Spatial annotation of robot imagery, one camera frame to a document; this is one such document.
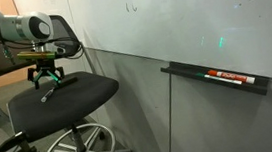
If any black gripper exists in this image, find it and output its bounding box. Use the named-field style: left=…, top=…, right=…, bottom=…
left=25, top=56, right=68, bottom=91

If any black mesh office chair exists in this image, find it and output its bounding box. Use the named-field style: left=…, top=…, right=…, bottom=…
left=0, top=5, right=133, bottom=152

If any black marker tray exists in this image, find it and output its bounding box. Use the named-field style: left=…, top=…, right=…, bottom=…
left=159, top=51, right=272, bottom=106

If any green capped whiteboard marker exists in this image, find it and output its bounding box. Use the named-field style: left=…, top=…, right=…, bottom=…
left=195, top=68, right=244, bottom=89

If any red whiteboard marker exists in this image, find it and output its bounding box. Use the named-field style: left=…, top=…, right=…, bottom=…
left=207, top=65, right=257, bottom=89

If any large whiteboard panel with writing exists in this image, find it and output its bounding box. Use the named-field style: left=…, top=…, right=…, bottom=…
left=65, top=0, right=272, bottom=104

